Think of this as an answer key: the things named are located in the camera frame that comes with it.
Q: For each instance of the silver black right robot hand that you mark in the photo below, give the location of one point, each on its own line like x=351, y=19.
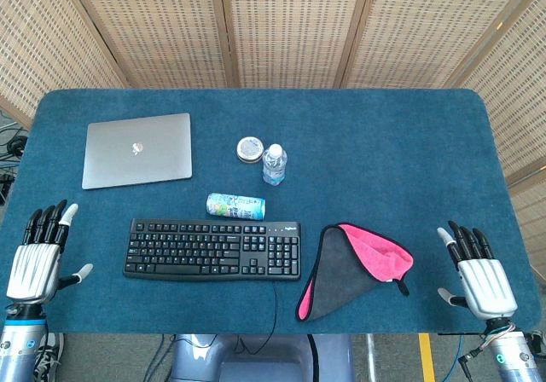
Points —
x=486, y=279

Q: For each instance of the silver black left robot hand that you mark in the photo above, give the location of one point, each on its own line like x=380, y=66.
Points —
x=32, y=267

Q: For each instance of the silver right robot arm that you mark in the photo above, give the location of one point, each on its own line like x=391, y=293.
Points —
x=509, y=350

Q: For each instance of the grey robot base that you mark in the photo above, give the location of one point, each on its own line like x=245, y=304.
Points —
x=256, y=358

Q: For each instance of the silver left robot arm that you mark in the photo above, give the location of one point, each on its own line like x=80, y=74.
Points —
x=20, y=343

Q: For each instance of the black Logitech keyboard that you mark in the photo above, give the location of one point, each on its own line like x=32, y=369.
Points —
x=213, y=250

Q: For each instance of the grey and pink cloth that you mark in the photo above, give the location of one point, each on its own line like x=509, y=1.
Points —
x=341, y=275

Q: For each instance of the grey closed laptop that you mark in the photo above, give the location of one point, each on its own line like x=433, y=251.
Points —
x=137, y=151

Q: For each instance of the blue table mat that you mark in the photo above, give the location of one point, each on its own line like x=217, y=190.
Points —
x=367, y=160

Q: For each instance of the light blue drink can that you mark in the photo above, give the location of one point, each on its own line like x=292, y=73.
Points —
x=235, y=206

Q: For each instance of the clear plastic water bottle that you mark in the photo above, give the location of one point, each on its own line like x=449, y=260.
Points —
x=274, y=165

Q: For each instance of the round metal tin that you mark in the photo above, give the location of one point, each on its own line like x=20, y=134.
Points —
x=250, y=149

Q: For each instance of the woven bamboo folding screen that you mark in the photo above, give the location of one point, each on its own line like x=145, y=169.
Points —
x=281, y=28

